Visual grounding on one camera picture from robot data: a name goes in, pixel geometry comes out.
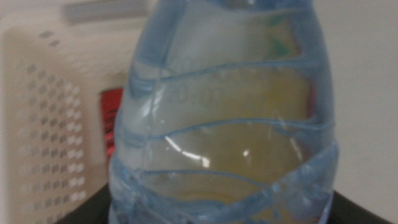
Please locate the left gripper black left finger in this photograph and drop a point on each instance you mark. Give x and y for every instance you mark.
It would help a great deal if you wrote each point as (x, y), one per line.
(90, 211)

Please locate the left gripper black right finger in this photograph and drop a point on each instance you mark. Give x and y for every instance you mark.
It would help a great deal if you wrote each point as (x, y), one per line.
(351, 213)

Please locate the red soda can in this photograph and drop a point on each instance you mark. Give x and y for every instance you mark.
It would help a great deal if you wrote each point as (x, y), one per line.
(110, 124)

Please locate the clear water bottle blue cap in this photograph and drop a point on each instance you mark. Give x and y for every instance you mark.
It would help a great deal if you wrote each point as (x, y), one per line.
(224, 109)

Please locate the white perforated plastic basket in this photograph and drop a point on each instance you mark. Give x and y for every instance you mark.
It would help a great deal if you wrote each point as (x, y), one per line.
(56, 93)

